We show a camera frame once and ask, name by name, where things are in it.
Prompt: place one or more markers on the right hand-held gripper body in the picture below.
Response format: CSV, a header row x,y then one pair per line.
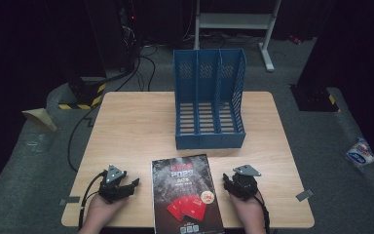
x,y
244,186

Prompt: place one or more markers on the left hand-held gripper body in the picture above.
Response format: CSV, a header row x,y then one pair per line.
x,y
113,187

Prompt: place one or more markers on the blue plastic file rack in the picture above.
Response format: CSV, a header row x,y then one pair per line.
x,y
207,139

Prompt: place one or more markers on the black book with red print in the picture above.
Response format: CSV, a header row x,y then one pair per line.
x,y
181,188

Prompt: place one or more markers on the person's left hand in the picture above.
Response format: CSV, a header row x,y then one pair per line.
x,y
102,213

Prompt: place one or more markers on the person's right hand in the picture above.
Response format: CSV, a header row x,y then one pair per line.
x,y
250,214

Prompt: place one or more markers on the grey tape strip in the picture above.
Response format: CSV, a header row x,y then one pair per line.
x,y
304,195
69,200

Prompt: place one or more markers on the black base with yellow stripes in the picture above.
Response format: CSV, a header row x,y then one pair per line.
x,y
84,94
315,99

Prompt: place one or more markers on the beige cardboard piece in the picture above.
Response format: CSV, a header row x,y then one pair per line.
x,y
40,117

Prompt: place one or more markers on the white and blue tissue packet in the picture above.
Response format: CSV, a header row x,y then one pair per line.
x,y
359,152

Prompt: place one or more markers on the white metal stand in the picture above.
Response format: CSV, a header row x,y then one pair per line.
x,y
233,20

